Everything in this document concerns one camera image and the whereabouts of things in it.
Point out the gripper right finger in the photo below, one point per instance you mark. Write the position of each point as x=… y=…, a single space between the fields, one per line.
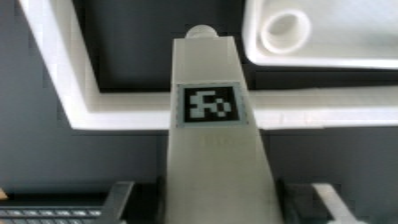
x=313 y=206

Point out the white desk leg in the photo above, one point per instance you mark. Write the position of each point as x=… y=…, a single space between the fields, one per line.
x=219 y=182

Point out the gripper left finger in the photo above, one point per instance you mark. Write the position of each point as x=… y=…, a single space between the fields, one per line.
x=132 y=205

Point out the black keyboard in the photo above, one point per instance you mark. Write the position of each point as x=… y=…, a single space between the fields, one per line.
x=50 y=208

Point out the white desk tabletop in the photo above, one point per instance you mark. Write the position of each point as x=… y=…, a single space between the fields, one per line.
x=322 y=33

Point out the white U-shaped obstacle fence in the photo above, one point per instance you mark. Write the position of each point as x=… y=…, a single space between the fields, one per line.
x=295 y=109

